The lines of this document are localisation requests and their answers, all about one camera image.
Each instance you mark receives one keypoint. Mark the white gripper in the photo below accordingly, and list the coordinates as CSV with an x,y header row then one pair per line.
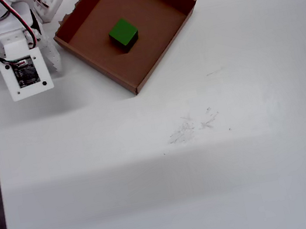
x,y
51,56

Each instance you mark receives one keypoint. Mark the green wooden cube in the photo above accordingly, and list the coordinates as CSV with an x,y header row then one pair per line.
x,y
123,32

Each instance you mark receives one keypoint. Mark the brown cardboard box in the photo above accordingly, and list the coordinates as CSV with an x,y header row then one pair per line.
x,y
138,63

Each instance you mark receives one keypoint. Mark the white grid base block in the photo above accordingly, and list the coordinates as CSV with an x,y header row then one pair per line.
x,y
50,3

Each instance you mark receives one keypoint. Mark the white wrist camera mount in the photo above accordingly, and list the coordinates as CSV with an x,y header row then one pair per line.
x,y
26,76

